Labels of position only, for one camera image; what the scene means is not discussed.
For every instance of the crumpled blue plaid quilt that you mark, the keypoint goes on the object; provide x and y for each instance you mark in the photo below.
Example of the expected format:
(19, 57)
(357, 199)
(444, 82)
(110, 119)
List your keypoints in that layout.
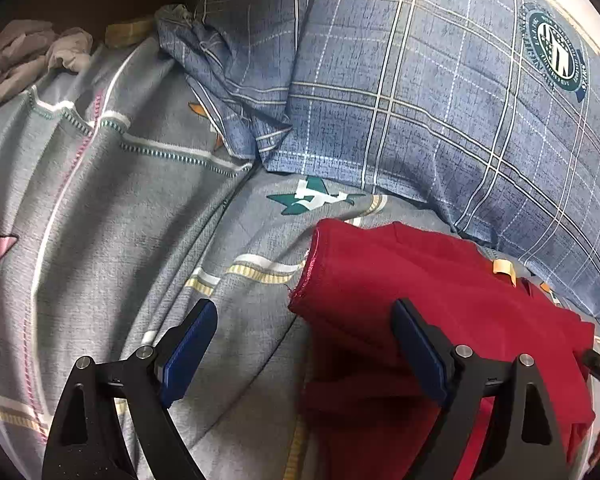
(230, 60)

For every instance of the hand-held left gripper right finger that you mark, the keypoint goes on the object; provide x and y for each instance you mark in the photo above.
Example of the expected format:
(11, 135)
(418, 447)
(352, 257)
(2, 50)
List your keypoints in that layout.
(422, 355)

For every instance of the blue plaid pillow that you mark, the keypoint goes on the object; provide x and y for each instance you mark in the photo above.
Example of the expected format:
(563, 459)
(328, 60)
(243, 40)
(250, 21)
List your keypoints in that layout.
(430, 85)

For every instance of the grey printed bedsheet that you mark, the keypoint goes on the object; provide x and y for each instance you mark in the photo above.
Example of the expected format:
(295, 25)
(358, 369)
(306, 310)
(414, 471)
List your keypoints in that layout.
(105, 220)

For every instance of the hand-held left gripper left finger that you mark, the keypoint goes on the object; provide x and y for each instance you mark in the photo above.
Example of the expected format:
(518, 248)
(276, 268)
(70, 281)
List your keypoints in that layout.
(190, 347)

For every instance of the red small garment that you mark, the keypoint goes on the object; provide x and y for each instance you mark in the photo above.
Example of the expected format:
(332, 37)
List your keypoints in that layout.
(380, 280)

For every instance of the pale pink crumpled cloth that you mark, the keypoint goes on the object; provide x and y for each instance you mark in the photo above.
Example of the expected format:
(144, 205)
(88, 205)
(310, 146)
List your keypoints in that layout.
(20, 60)

